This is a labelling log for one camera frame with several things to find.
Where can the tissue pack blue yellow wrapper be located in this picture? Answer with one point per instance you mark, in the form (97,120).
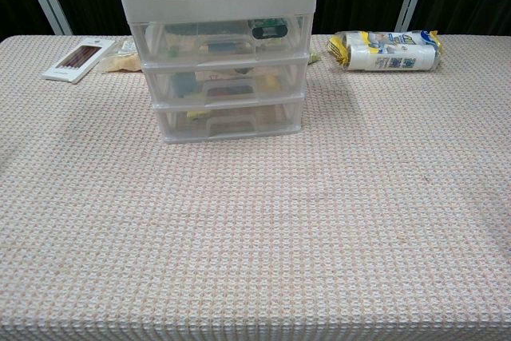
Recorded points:
(391,55)

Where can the white plastic drawer organizer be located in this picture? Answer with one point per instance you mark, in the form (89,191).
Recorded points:
(219,5)

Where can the blue rectangular item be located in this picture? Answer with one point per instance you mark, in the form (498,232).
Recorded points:
(221,46)

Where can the small pale green packet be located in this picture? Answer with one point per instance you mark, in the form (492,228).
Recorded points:
(314,58)

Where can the transparent drawer nearly empty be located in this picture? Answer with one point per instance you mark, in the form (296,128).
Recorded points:
(271,123)

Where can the flat yellow item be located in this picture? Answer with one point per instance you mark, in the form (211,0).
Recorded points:
(196,114)

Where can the white coloured pencil box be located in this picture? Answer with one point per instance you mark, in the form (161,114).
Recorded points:
(76,60)

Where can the transparent drawer with toy car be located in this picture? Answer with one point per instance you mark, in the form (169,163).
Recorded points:
(187,53)

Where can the beige woven tablecloth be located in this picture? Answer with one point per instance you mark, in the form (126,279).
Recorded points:
(255,217)

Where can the clear bag with yellow contents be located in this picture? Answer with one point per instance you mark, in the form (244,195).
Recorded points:
(121,62)

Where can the yellow block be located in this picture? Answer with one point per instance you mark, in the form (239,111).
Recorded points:
(270,82)

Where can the transparent drawer with red item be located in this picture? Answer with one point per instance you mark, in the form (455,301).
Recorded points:
(163,89)

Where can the black toy car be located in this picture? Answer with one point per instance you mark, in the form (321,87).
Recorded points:
(268,32)

